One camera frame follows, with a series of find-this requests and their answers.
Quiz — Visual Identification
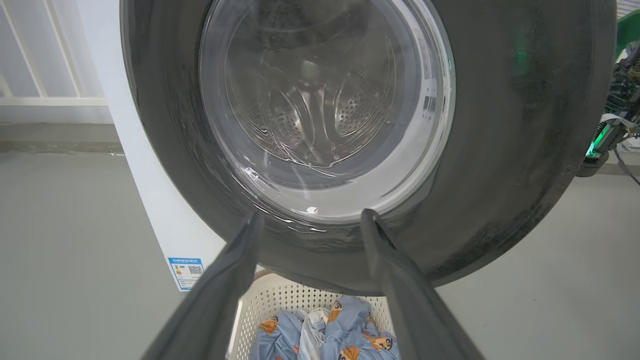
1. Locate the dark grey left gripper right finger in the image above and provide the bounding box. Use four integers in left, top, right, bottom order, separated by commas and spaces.
360, 209, 486, 360

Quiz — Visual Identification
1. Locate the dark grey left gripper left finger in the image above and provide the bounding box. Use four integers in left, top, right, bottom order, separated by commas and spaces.
140, 210, 266, 360

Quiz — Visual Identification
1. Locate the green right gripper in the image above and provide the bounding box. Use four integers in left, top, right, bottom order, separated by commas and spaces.
606, 22, 640, 126

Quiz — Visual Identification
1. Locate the blue cartoon print clothing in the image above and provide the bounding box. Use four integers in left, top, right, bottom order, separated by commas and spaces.
248, 295, 401, 360

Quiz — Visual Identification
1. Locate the cream perforated laundry basket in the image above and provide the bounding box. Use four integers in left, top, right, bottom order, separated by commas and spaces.
227, 272, 401, 360

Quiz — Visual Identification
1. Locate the blue energy label sticker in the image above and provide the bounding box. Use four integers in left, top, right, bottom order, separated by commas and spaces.
168, 257, 205, 292

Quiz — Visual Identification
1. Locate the white metal railing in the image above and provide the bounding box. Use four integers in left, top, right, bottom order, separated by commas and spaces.
0, 0, 108, 107

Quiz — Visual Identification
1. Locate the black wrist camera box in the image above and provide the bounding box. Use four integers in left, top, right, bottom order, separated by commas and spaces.
575, 122, 626, 178

